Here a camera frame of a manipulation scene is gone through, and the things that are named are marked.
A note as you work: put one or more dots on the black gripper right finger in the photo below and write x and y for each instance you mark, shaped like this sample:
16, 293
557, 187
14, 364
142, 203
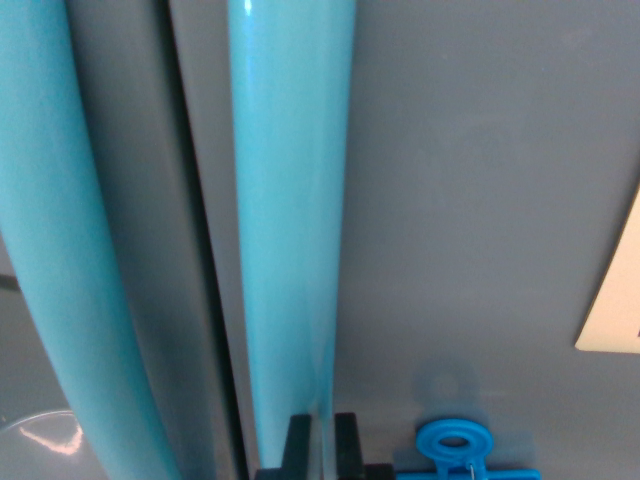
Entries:
347, 445

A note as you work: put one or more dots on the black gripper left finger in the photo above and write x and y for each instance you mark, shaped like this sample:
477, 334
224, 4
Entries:
297, 450

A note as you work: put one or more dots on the grey toy refrigerator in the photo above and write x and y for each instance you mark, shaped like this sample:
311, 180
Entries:
475, 175

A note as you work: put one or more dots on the gray fridge door with dispenser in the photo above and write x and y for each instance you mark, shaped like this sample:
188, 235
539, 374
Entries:
125, 150

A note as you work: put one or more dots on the blue clip without card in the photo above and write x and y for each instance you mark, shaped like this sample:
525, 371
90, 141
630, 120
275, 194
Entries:
429, 441

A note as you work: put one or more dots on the cream grocery checklist card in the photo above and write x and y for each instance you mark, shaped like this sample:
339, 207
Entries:
620, 300

